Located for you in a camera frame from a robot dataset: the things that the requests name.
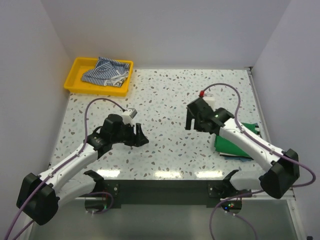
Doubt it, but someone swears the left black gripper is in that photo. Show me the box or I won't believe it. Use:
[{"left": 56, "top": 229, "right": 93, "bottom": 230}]
[{"left": 111, "top": 120, "right": 149, "bottom": 147}]

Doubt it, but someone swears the blue striped tank top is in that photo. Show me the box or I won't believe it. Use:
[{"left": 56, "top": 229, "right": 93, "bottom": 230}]
[{"left": 81, "top": 56, "right": 131, "bottom": 88}]

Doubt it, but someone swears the green tank top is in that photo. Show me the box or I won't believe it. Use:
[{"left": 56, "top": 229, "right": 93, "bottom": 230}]
[{"left": 213, "top": 121, "right": 258, "bottom": 158}]

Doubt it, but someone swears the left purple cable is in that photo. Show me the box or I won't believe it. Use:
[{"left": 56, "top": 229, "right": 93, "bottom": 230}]
[{"left": 3, "top": 97, "right": 128, "bottom": 240}]

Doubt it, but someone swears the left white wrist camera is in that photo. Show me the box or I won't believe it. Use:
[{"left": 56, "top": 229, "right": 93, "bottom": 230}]
[{"left": 121, "top": 108, "right": 138, "bottom": 125}]

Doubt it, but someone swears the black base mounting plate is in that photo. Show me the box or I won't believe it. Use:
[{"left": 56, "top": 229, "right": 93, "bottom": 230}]
[{"left": 84, "top": 170, "right": 251, "bottom": 210}]

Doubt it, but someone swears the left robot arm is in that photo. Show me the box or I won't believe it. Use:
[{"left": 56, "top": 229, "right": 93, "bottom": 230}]
[{"left": 16, "top": 108, "right": 149, "bottom": 226}]

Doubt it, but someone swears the yellow plastic tray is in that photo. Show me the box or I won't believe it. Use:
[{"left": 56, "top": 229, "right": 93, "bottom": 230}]
[{"left": 64, "top": 56, "right": 134, "bottom": 97}]

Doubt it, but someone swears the black white striped tank top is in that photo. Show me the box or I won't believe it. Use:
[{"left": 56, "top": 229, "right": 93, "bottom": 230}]
[{"left": 254, "top": 123, "right": 262, "bottom": 138}]

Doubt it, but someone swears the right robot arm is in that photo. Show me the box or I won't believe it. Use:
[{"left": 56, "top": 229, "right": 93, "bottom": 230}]
[{"left": 185, "top": 97, "right": 300, "bottom": 199}]

